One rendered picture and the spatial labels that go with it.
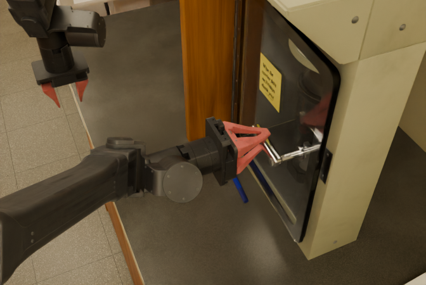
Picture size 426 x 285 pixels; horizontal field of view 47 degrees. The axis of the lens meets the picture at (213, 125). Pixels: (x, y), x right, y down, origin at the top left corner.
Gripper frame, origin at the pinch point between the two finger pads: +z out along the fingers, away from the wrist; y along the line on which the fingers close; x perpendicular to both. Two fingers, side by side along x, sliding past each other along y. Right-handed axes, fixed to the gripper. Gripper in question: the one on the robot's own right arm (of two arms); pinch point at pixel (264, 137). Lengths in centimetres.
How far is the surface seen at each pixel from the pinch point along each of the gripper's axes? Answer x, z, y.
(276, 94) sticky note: 3.9, 3.9, 4.8
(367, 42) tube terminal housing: -10.6, 6.2, 23.8
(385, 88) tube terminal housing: -10.6, 11.6, 14.8
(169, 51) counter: 63, 5, -27
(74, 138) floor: 137, -24, -122
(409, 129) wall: 11, 49, -27
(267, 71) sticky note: 7.4, 4.0, 7.0
